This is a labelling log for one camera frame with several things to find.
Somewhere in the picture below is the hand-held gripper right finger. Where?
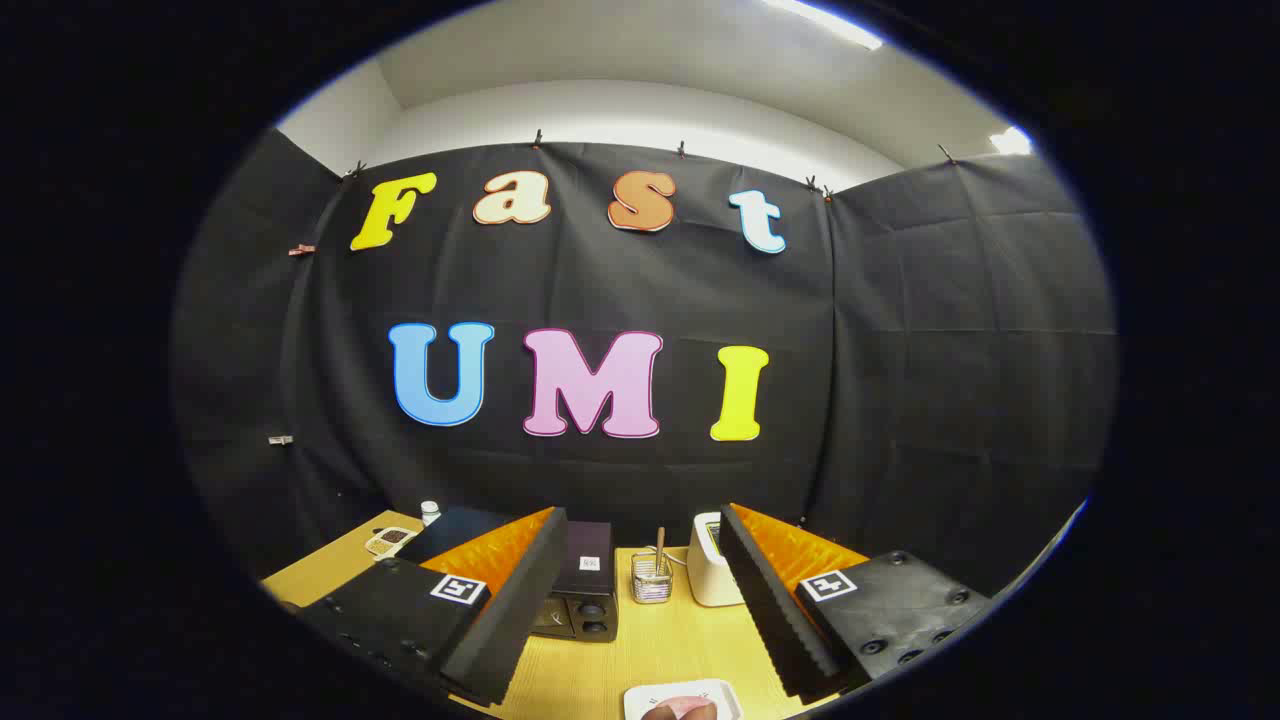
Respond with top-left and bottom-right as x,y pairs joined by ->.
718,502 -> 993,701

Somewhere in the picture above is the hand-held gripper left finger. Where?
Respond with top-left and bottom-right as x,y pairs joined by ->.
296,505 -> 569,707

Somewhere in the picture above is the black toaster oven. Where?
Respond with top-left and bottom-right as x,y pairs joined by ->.
398,506 -> 619,643

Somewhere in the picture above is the white square plate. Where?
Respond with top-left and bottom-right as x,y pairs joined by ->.
624,679 -> 744,720

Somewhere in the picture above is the white bread toaster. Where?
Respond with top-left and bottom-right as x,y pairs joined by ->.
687,512 -> 746,608

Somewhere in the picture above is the wire mesh utensil holder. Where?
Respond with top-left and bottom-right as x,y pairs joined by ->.
630,552 -> 674,605

